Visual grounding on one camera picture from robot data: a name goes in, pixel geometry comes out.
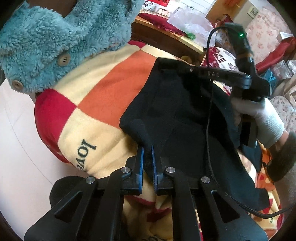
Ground teal fluffy jacket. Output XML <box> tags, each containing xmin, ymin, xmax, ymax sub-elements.
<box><xmin>1</xmin><ymin>1</ymin><xmax>142</xmax><ymax>94</ymax></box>

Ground wooden desk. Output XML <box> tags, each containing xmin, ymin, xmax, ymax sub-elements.
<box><xmin>132</xmin><ymin>16</ymin><xmax>204</xmax><ymax>65</ymax></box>

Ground dark red cloth on desk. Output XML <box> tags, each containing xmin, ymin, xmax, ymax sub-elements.
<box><xmin>138</xmin><ymin>13</ymin><xmax>187</xmax><ymax>36</ymax></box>

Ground checkered fleece blanket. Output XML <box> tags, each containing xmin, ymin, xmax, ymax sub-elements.
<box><xmin>33</xmin><ymin>39</ymin><xmax>285</xmax><ymax>241</ymax></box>

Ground black pants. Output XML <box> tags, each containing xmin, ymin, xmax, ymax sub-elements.
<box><xmin>119</xmin><ymin>61</ymin><xmax>269</xmax><ymax>210</ymax></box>

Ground red white patterned quilt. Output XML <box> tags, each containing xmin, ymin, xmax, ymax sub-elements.
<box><xmin>208</xmin><ymin>47</ymin><xmax>239</xmax><ymax>71</ymax></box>

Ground white plastic bag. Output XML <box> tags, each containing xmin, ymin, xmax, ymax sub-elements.
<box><xmin>167</xmin><ymin>8</ymin><xmax>214</xmax><ymax>48</ymax></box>

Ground teal bag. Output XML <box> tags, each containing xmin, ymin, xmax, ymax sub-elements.
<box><xmin>260</xmin><ymin>68</ymin><xmax>277</xmax><ymax>90</ymax></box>

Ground right forearm dark sleeve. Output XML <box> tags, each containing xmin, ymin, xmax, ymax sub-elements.
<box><xmin>266</xmin><ymin>132</ymin><xmax>295</xmax><ymax>182</ymax></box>

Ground right gloved hand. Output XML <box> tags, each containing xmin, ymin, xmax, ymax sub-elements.
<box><xmin>231</xmin><ymin>97</ymin><xmax>288</xmax><ymax>150</ymax></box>

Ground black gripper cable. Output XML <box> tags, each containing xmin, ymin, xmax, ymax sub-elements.
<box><xmin>205</xmin><ymin>26</ymin><xmax>295</xmax><ymax>219</ymax></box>

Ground floral bed sheet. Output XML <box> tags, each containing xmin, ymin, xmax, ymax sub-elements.
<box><xmin>246</xmin><ymin>8</ymin><xmax>295</xmax><ymax>132</ymax></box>

